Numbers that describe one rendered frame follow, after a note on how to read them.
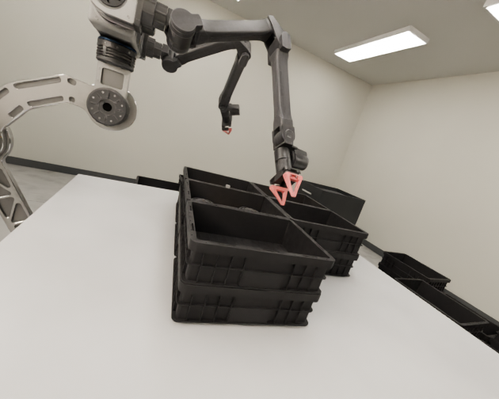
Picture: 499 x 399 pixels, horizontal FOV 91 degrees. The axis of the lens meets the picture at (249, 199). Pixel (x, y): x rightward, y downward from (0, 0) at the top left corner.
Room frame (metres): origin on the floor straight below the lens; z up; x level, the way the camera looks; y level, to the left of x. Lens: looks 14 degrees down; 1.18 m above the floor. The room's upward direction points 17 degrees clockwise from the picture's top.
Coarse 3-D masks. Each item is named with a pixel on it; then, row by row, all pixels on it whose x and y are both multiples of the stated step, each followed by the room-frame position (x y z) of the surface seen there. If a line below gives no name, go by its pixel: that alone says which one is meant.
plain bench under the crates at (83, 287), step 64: (64, 192) 1.05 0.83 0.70; (128, 192) 1.29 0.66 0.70; (0, 256) 0.55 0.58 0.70; (64, 256) 0.62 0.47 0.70; (128, 256) 0.71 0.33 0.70; (0, 320) 0.38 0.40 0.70; (64, 320) 0.42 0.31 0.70; (128, 320) 0.47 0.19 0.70; (320, 320) 0.68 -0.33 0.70; (384, 320) 0.79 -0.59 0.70; (448, 320) 0.93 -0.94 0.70; (0, 384) 0.28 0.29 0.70; (64, 384) 0.31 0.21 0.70; (128, 384) 0.34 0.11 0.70; (192, 384) 0.37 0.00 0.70; (256, 384) 0.41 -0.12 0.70; (320, 384) 0.45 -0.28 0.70; (384, 384) 0.51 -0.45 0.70; (448, 384) 0.57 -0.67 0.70
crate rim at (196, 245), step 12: (204, 204) 0.77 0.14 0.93; (192, 216) 0.63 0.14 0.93; (264, 216) 0.85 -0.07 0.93; (300, 228) 0.82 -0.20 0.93; (192, 240) 0.50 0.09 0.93; (312, 240) 0.74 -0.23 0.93; (204, 252) 0.50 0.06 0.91; (216, 252) 0.51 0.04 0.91; (228, 252) 0.52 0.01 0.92; (240, 252) 0.53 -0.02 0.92; (252, 252) 0.54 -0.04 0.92; (264, 252) 0.55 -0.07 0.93; (276, 252) 0.57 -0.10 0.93; (324, 252) 0.66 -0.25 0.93; (300, 264) 0.58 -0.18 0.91; (312, 264) 0.60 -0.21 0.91; (324, 264) 0.61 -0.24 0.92
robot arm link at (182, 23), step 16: (176, 16) 0.82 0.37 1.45; (192, 16) 0.85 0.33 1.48; (272, 16) 1.06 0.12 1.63; (176, 32) 0.82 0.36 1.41; (192, 32) 0.84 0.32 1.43; (208, 32) 0.89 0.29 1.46; (224, 32) 0.93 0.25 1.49; (240, 32) 0.97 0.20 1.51; (256, 32) 1.01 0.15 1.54; (272, 32) 1.09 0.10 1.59; (272, 48) 1.06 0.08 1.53
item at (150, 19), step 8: (144, 0) 0.79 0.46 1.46; (152, 0) 0.81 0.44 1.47; (136, 8) 0.78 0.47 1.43; (144, 8) 0.79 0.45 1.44; (152, 8) 0.80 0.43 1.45; (160, 8) 0.82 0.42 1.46; (136, 16) 0.79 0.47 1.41; (144, 16) 0.80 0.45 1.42; (152, 16) 0.81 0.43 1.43; (160, 16) 0.82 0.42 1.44; (136, 24) 0.79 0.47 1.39; (144, 24) 0.82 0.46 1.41; (152, 24) 0.82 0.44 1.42; (160, 24) 0.83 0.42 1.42
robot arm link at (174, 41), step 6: (168, 12) 0.84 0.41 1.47; (168, 18) 0.84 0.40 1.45; (168, 24) 0.83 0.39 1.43; (168, 30) 0.85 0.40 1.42; (168, 36) 0.86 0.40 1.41; (174, 36) 0.84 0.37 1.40; (174, 42) 0.86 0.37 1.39; (180, 42) 0.85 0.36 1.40; (186, 42) 0.86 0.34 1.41; (180, 48) 0.88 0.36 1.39; (186, 48) 0.89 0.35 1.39
